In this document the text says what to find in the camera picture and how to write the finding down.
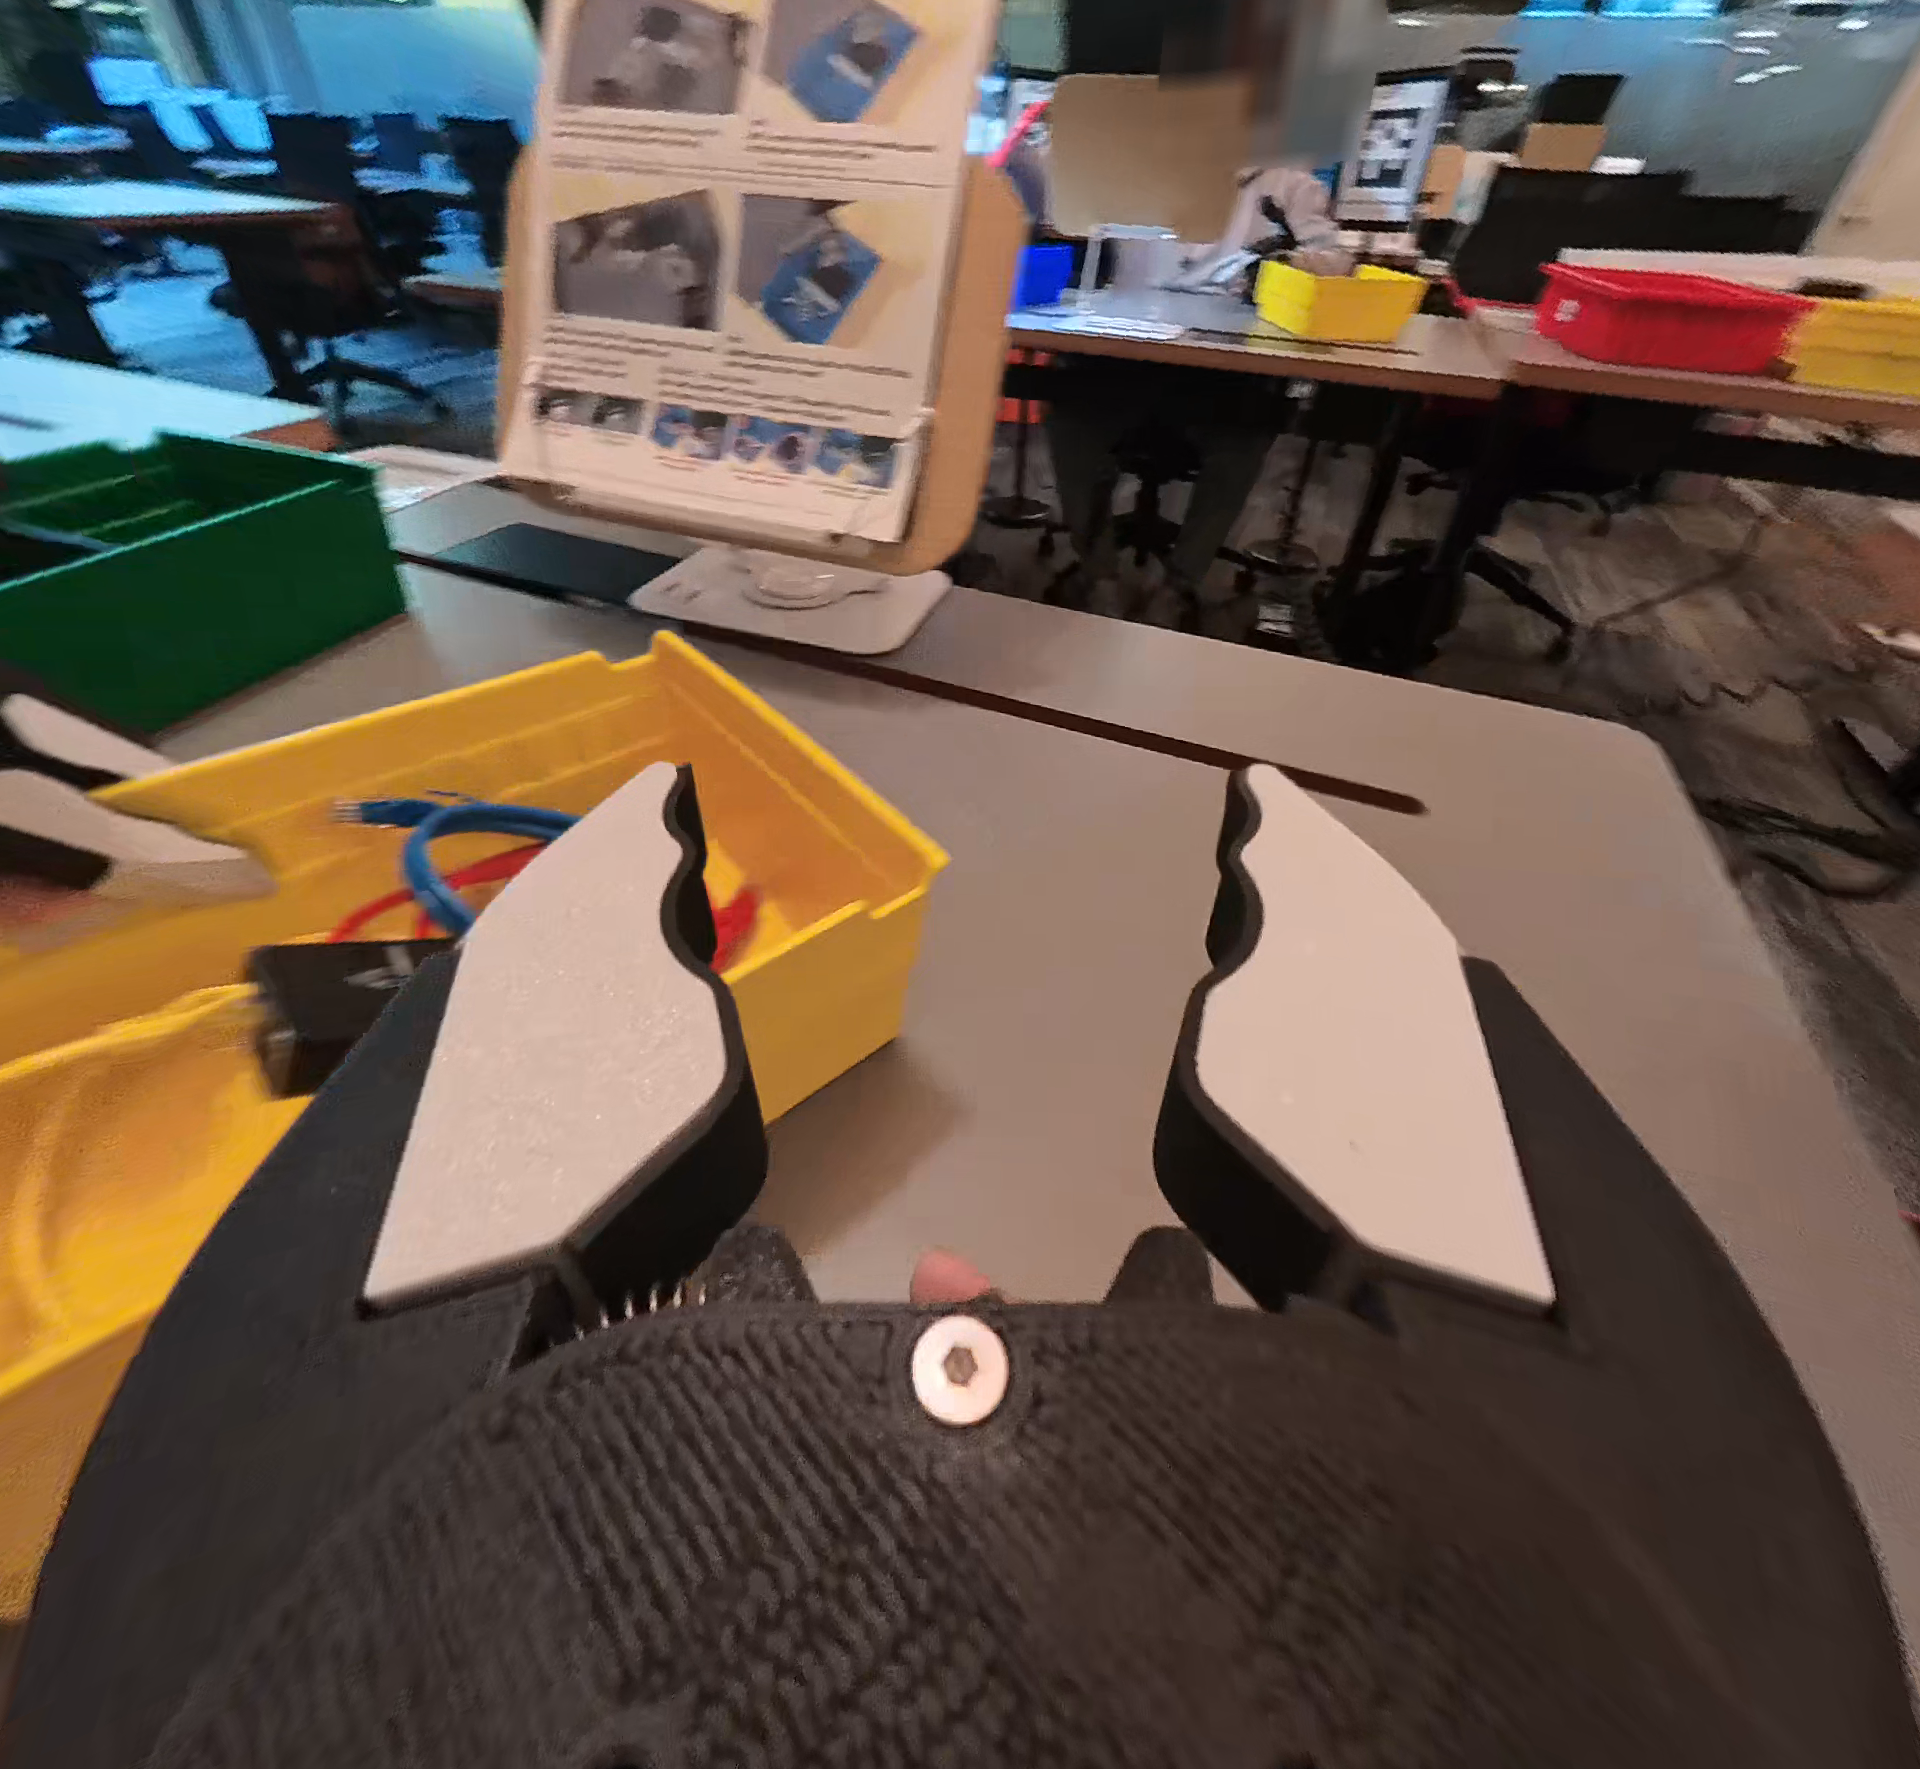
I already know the stack of yellow bins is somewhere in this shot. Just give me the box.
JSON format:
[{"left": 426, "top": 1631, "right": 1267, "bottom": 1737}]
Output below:
[{"left": 1786, "top": 292, "right": 1920, "bottom": 394}]

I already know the printed instruction sheet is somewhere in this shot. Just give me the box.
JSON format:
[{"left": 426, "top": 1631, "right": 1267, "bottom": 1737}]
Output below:
[{"left": 502, "top": 0, "right": 1038, "bottom": 545}]

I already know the green plastic bin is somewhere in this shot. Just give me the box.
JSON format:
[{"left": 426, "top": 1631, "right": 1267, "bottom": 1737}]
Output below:
[{"left": 0, "top": 435, "right": 410, "bottom": 737}]

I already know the black ethernet splitter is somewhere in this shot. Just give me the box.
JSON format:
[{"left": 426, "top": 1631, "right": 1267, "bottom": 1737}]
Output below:
[{"left": 246, "top": 943, "right": 458, "bottom": 1097}]

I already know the red plastic bin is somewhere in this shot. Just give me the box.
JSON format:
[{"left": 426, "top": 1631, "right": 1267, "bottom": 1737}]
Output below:
[{"left": 1537, "top": 261, "right": 1813, "bottom": 375}]

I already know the clear acrylic sign holder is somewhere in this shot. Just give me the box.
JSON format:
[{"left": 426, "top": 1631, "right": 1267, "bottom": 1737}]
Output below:
[{"left": 1075, "top": 225, "right": 1191, "bottom": 302}]

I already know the blue ethernet cable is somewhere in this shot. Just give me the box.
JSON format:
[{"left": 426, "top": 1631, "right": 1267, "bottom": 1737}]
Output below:
[{"left": 333, "top": 796, "right": 578, "bottom": 937}]

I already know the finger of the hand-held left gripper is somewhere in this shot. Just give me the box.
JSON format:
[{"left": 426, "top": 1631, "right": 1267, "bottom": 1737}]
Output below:
[
  {"left": 0, "top": 693, "right": 173, "bottom": 790},
  {"left": 0, "top": 766, "right": 279, "bottom": 901}
]

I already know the instruction sheet on stand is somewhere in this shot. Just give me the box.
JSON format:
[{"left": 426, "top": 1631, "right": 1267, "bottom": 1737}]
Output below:
[{"left": 499, "top": 141, "right": 1029, "bottom": 579}]

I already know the grey table with wooden edge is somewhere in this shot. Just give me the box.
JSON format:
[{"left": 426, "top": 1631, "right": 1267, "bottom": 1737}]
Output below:
[
  {"left": 1507, "top": 337, "right": 1920, "bottom": 437},
  {"left": 1004, "top": 292, "right": 1517, "bottom": 403}
]

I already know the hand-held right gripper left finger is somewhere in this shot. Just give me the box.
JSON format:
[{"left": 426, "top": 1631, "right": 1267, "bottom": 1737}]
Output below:
[{"left": 360, "top": 761, "right": 770, "bottom": 1319}]

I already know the black-and-white marker sign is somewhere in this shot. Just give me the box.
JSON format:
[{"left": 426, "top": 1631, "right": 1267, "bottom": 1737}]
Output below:
[{"left": 1339, "top": 73, "right": 1452, "bottom": 226}]

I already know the rounded cardboard panel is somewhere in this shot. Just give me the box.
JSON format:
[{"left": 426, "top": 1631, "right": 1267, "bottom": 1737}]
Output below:
[{"left": 1042, "top": 73, "right": 1261, "bottom": 241}]

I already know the red cable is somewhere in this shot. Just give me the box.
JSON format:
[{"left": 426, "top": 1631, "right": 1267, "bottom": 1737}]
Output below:
[{"left": 321, "top": 854, "right": 758, "bottom": 969}]

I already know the white stand base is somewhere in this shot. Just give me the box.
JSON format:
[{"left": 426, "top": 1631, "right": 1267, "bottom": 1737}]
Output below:
[{"left": 630, "top": 550, "right": 954, "bottom": 656}]

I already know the yellow plastic bin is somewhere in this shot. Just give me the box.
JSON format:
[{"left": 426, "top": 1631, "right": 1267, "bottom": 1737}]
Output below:
[
  {"left": 0, "top": 633, "right": 949, "bottom": 1621},
  {"left": 1252, "top": 257, "right": 1426, "bottom": 341}
]

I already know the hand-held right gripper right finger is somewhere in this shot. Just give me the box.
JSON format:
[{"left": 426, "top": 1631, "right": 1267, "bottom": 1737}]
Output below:
[{"left": 1151, "top": 761, "right": 1558, "bottom": 1319}]

